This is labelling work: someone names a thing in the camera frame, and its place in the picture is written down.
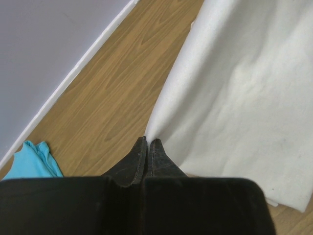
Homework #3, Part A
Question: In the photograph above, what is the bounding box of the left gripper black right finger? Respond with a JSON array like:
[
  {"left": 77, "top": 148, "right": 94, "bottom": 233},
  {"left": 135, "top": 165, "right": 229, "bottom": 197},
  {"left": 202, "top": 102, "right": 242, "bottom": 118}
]
[{"left": 144, "top": 139, "right": 276, "bottom": 235}]

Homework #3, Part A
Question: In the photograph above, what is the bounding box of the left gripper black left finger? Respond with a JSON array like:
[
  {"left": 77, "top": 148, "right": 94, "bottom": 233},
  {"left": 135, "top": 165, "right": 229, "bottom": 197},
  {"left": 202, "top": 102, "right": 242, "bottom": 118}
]
[{"left": 0, "top": 137, "right": 147, "bottom": 235}]

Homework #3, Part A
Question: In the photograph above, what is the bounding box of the white t shirt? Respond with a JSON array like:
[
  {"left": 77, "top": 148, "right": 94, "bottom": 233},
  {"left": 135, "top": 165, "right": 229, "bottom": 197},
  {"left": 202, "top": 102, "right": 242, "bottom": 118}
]
[{"left": 145, "top": 0, "right": 313, "bottom": 212}]

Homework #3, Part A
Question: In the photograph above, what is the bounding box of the folded blue t shirt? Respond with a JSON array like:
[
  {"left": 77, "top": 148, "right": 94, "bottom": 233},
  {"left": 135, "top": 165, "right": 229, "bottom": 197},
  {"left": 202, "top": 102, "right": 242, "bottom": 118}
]
[{"left": 3, "top": 141, "right": 63, "bottom": 180}]

